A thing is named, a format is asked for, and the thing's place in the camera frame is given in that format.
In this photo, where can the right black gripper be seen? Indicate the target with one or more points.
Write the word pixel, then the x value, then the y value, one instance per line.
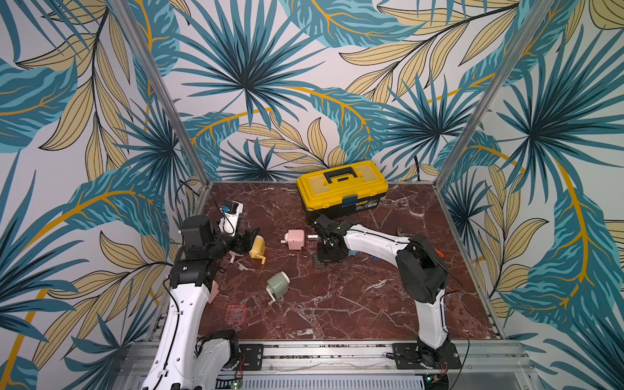
pixel 329 249

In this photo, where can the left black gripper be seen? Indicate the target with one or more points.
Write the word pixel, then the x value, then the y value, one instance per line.
pixel 244 242

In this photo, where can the yellow pencil sharpener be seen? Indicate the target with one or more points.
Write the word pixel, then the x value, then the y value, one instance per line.
pixel 258 249

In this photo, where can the pink transparent tray back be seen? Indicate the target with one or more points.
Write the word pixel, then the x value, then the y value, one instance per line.
pixel 312 240

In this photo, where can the pink transparent tray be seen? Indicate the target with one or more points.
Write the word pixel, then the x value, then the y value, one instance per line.
pixel 236 313
pixel 312 240

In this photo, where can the pink pencil sharpener back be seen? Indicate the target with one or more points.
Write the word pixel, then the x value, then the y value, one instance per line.
pixel 294 239

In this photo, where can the pink pencil sharpener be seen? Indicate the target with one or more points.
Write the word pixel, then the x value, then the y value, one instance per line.
pixel 234 256
pixel 214 291
pixel 294 239

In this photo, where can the green pencil sharpener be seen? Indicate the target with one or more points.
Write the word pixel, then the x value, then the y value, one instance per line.
pixel 277 286

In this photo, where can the pink pencil sharpener front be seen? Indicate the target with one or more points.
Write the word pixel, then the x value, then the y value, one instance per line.
pixel 234 256

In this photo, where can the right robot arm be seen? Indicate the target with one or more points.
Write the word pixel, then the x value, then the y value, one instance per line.
pixel 419 264

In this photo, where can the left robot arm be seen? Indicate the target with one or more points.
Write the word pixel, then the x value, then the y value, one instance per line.
pixel 183 361

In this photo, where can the pink pencil sharpener left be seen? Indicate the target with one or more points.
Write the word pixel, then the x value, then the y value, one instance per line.
pixel 214 291

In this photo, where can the pink transparent tray left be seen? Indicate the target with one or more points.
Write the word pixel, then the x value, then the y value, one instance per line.
pixel 236 313

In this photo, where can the yellow black toolbox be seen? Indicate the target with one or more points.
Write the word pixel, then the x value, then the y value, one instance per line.
pixel 341 191

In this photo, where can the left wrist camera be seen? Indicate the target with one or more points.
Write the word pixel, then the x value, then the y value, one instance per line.
pixel 230 215

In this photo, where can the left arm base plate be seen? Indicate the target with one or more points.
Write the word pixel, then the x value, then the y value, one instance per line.
pixel 248 357

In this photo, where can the aluminium front rail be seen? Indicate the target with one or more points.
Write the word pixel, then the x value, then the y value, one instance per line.
pixel 486 364

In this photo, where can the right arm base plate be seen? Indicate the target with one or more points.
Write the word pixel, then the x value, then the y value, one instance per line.
pixel 413 356

